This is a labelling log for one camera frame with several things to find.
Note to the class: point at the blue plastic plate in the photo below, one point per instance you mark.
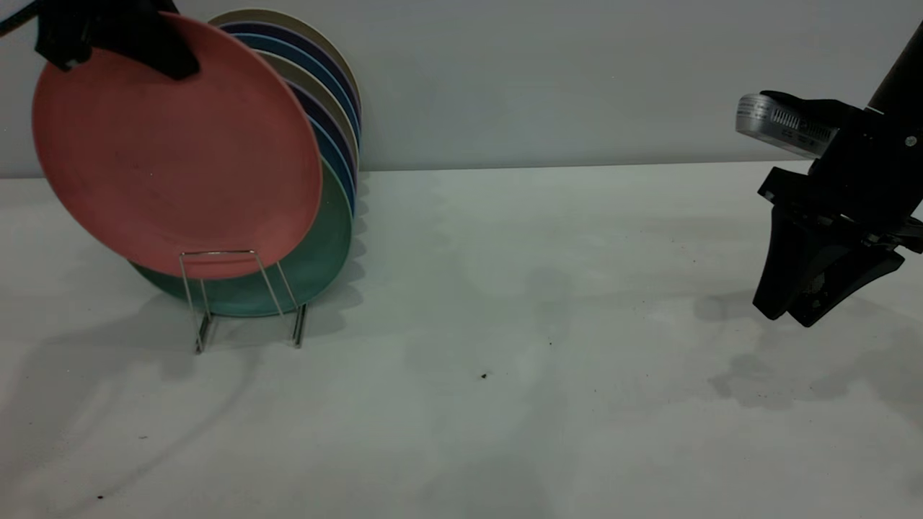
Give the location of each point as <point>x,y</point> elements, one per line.
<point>339,169</point>
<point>303,58</point>

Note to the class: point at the pink plastic plate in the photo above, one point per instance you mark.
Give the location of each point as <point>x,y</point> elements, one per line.
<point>173,158</point>

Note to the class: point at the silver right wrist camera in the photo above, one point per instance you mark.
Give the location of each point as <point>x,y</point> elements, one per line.
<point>782,122</point>

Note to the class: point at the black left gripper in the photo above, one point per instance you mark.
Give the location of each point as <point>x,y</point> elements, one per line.
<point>94,21</point>

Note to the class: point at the dark purple plastic plate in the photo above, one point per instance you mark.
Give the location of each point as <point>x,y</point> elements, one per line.
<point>288,36</point>
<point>335,130</point>

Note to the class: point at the green plastic plate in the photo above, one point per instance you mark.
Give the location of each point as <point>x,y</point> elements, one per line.
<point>317,267</point>

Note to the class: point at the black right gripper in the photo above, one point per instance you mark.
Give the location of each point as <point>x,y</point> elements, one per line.
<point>876,187</point>

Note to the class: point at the beige plastic plate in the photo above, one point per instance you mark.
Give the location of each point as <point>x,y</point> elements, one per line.
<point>288,20</point>
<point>324,94</point>

